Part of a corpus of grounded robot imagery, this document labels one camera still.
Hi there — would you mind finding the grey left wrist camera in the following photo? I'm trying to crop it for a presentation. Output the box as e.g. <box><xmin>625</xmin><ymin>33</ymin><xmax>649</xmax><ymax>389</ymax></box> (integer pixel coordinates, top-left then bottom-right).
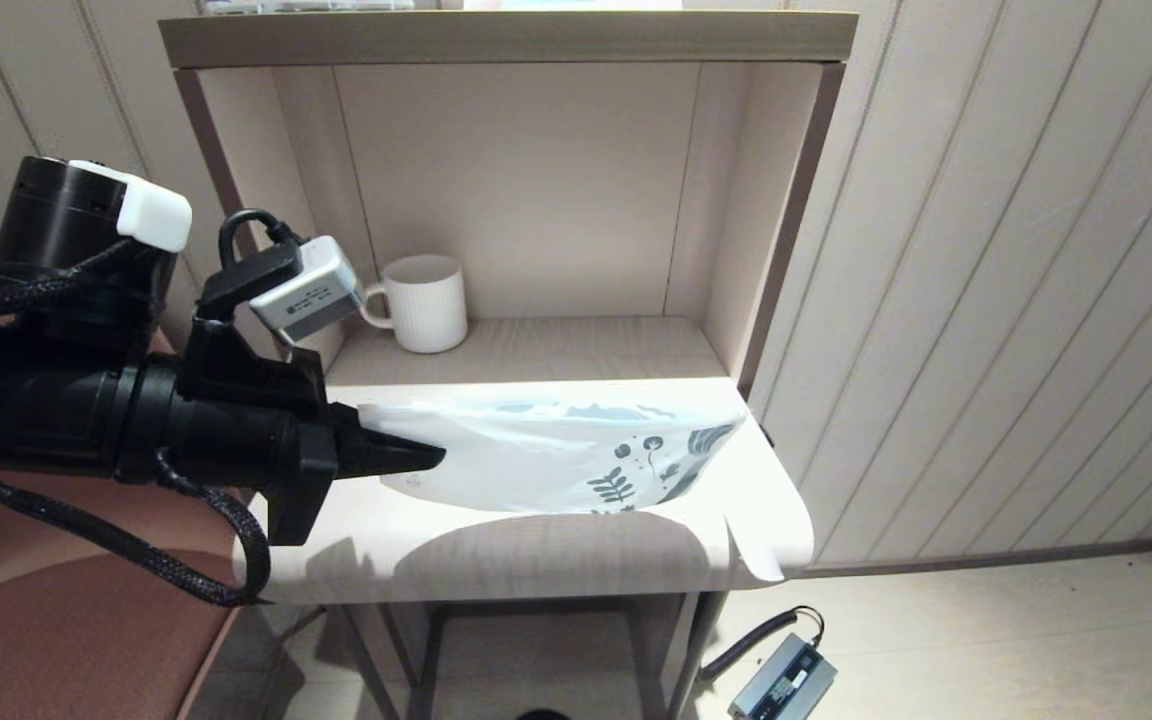
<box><xmin>249</xmin><ymin>235</ymin><xmax>367</xmax><ymax>346</ymax></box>

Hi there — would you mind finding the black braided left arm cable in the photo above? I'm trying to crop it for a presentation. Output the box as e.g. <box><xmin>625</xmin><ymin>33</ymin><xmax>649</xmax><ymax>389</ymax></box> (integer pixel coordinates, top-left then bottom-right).
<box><xmin>0</xmin><ymin>450</ymin><xmax>272</xmax><ymax>608</ymax></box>

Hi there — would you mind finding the white ribbed ceramic mug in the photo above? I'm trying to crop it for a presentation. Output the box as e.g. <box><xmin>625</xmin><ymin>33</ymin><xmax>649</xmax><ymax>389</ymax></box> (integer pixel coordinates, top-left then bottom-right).
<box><xmin>361</xmin><ymin>254</ymin><xmax>469</xmax><ymax>355</ymax></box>

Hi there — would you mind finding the black corrugated floor cable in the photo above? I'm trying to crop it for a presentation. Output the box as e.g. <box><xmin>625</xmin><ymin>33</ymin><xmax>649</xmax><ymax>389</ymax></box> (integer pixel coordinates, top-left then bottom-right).
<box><xmin>698</xmin><ymin>605</ymin><xmax>827</xmax><ymax>683</ymax></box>

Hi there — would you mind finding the grey power adapter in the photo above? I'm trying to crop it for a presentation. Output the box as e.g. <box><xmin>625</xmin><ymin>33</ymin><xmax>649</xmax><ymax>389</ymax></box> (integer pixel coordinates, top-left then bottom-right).
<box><xmin>728</xmin><ymin>632</ymin><xmax>837</xmax><ymax>720</ymax></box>

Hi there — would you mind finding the brown upholstered chair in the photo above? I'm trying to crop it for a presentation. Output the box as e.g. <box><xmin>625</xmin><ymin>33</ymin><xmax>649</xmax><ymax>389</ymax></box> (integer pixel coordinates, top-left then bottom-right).
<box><xmin>0</xmin><ymin>325</ymin><xmax>249</xmax><ymax>720</ymax></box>

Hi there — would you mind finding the white floral zip pouch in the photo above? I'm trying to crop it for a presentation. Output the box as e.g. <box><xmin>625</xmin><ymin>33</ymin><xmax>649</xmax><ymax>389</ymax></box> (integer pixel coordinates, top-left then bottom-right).
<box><xmin>356</xmin><ymin>398</ymin><xmax>747</xmax><ymax>516</ymax></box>

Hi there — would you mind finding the light wooden desk with hutch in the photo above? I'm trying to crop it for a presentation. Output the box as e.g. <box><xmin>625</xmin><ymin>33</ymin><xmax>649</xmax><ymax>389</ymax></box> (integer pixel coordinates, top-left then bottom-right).
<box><xmin>156</xmin><ymin>5</ymin><xmax>859</xmax><ymax>720</ymax></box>

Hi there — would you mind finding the white plastic comb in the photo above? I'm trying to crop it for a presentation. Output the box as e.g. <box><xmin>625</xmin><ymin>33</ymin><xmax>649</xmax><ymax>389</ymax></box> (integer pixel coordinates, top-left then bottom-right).
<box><xmin>723</xmin><ymin>510</ymin><xmax>787</xmax><ymax>584</ymax></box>

